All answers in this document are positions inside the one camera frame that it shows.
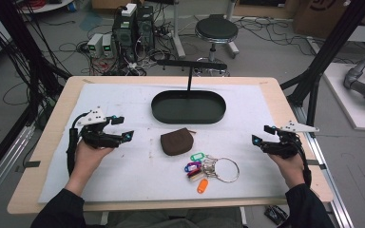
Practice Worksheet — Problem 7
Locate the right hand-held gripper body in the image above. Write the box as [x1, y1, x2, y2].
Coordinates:
[260, 120, 320, 160]

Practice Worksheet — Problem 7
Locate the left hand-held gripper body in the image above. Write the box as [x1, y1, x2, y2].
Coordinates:
[75, 106, 123, 150]

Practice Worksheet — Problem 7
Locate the brown leather pouch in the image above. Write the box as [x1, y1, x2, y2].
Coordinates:
[160, 127, 198, 157]

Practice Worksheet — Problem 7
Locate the black oval tray hook stand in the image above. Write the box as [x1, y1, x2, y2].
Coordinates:
[150, 59, 228, 124]

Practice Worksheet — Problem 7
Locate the key ring with coloured tags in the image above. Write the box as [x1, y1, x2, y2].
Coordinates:
[183, 151, 240, 195]

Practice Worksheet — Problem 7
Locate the person's right hand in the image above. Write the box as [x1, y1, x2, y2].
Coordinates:
[267, 152, 306, 190]

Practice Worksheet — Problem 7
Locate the person's left hand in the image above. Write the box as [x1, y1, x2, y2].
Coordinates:
[70, 139, 115, 191]

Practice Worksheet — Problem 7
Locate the white table mat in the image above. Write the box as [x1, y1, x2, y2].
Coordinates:
[37, 83, 300, 203]

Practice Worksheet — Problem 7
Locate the grey power supply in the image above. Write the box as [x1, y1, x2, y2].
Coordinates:
[86, 32, 104, 58]
[102, 33, 115, 59]

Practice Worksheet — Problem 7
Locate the white floor platform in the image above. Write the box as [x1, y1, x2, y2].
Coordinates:
[322, 62, 365, 131]

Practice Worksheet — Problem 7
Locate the black computer tower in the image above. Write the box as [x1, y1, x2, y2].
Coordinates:
[112, 12, 139, 62]
[136, 5, 156, 49]

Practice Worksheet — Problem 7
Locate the white table leg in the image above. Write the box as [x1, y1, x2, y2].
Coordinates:
[170, 0, 186, 60]

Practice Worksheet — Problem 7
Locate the white box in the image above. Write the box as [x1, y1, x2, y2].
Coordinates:
[121, 3, 138, 17]

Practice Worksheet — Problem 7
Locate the black round stool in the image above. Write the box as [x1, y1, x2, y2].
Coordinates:
[195, 13, 240, 77]

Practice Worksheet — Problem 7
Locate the brown cardboard box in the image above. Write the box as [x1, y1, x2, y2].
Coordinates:
[293, 0, 355, 40]

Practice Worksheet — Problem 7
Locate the white round table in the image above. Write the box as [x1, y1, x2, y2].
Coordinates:
[15, 0, 75, 14]

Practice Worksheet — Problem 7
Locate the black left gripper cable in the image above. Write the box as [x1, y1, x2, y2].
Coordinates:
[66, 111, 89, 177]

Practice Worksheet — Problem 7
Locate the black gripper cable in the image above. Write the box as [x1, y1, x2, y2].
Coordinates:
[66, 111, 89, 177]
[296, 139, 313, 188]

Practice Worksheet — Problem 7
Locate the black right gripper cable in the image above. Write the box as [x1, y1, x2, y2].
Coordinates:
[296, 139, 313, 188]

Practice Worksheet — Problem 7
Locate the aluminium rail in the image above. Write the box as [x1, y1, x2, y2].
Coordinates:
[0, 123, 36, 210]
[293, 104, 355, 228]

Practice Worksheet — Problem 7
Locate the black metal frame post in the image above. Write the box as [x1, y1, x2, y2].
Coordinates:
[279, 0, 365, 137]

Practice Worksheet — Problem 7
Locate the black cable bundle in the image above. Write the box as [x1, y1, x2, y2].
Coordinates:
[0, 0, 72, 127]

